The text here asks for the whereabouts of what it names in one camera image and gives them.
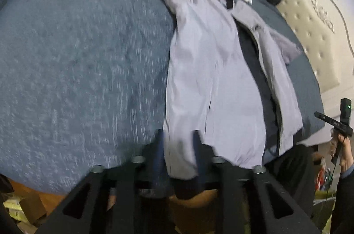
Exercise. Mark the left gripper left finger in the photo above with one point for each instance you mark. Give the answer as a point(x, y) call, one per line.
point(130, 198)

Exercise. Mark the grey black zip jacket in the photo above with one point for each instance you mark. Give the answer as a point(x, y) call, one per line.
point(211, 95)

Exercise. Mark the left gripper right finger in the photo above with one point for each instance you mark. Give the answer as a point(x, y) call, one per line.
point(275, 198)

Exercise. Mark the cream tufted headboard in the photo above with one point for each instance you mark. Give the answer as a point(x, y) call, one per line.
point(324, 34)

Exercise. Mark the person's right hand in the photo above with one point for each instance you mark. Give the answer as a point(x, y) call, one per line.
point(346, 156)

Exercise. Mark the blue patterned bed sheet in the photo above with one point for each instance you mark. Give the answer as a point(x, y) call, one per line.
point(83, 83)

